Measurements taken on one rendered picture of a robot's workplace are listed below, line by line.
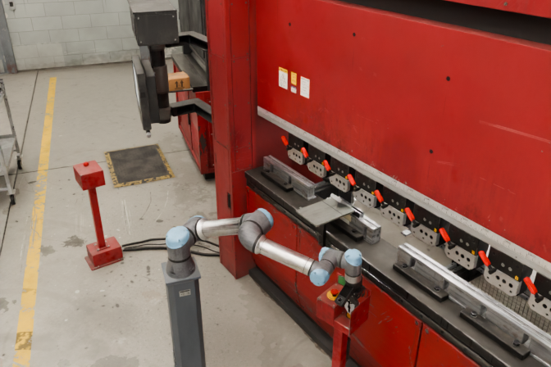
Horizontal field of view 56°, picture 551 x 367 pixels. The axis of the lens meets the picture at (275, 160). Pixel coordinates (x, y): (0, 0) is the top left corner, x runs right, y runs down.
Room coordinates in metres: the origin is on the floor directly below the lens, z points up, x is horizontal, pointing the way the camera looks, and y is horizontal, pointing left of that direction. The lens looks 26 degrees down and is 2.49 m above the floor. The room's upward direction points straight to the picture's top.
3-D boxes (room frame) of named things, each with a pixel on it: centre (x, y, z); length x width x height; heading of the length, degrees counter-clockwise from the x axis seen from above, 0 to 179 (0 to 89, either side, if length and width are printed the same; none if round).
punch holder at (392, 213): (2.18, -0.60, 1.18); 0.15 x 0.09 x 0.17; 34
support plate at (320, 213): (2.41, -0.27, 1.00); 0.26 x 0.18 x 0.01; 124
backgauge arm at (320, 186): (3.08, -0.45, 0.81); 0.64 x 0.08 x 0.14; 124
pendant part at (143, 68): (3.18, 0.82, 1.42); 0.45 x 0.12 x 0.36; 18
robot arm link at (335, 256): (1.94, -0.25, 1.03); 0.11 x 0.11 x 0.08; 63
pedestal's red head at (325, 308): (1.96, -0.33, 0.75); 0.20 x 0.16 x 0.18; 47
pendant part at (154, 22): (3.25, 0.76, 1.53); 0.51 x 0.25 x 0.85; 18
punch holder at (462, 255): (1.85, -0.82, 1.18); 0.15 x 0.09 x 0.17; 34
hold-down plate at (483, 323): (1.63, -0.91, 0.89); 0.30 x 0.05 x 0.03; 34
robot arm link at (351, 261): (1.91, -0.35, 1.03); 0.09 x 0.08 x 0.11; 63
